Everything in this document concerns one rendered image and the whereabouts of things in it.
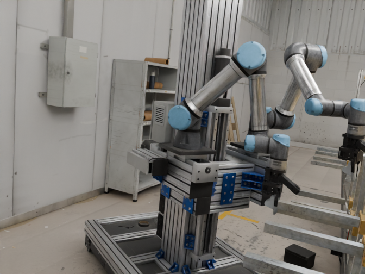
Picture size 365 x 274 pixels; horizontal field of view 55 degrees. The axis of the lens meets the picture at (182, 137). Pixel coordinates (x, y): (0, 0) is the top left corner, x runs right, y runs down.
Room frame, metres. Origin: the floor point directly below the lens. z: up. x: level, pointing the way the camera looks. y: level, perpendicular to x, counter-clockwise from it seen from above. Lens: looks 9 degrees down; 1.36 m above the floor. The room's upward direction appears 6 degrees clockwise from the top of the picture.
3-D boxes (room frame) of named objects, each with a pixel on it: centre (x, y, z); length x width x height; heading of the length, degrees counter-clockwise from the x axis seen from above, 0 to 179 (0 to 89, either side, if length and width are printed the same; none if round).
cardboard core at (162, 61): (4.33, 0.40, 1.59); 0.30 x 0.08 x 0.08; 63
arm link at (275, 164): (1.53, -0.44, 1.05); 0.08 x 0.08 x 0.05
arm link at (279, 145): (1.53, -0.43, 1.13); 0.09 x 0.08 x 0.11; 73
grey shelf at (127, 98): (4.23, 0.45, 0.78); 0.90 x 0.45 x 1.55; 153
